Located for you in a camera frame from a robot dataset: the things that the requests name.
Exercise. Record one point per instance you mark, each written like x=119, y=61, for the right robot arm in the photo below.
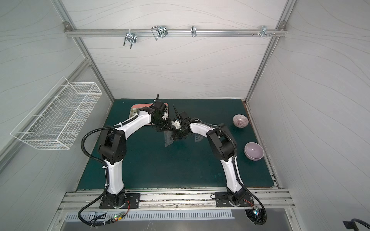
x=223, y=146

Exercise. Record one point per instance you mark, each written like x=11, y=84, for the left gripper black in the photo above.
x=163, y=124

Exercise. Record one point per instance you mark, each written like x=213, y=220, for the metal u-bolt clamp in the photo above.
x=159, y=32

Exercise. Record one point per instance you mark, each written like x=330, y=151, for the metal bracket with bolts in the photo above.
x=264, y=33

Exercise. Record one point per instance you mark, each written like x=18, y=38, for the clear plastic ruler pouch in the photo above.
x=168, y=139

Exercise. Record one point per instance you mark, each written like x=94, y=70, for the pink plastic tray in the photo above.
x=144, y=114

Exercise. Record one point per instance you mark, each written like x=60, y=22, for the clear plastic protractor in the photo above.
x=198, y=138

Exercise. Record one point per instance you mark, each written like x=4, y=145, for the lilac plain bowl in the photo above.
x=254, y=151

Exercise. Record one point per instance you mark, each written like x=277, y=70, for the small metal clamp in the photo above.
x=193, y=31

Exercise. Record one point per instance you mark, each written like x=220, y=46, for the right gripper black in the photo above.
x=178, y=133

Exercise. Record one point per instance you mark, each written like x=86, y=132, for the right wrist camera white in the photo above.
x=176, y=124

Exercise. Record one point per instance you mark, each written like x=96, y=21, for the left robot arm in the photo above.
x=113, y=148

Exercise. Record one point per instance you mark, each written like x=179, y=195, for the purple patterned bowl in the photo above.
x=240, y=121

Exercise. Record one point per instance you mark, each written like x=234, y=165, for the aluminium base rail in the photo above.
x=184, y=199

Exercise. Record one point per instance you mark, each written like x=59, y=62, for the white wire basket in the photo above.
x=55, y=122

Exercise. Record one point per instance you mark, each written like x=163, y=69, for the metal hook clamp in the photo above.
x=130, y=38

